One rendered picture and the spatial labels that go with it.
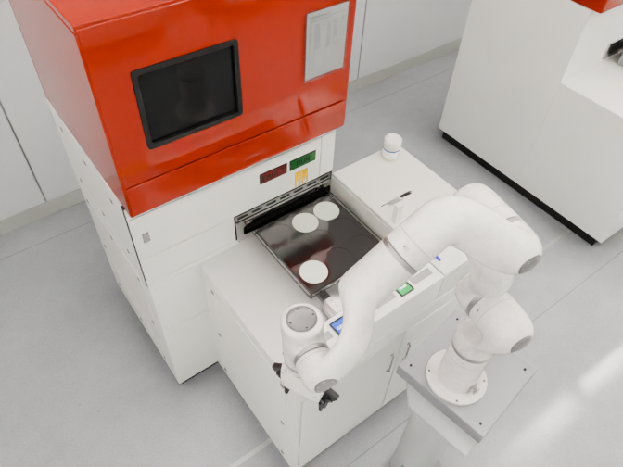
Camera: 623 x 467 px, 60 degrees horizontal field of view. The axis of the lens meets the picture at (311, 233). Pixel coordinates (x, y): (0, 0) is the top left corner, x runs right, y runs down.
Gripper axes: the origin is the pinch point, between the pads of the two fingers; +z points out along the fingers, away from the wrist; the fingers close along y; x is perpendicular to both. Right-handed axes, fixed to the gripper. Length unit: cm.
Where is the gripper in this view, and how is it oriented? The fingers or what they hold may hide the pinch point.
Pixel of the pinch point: (305, 395)
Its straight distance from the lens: 131.9
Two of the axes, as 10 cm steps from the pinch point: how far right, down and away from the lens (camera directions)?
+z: 0.2, 6.9, 7.3
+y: 8.8, 3.4, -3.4
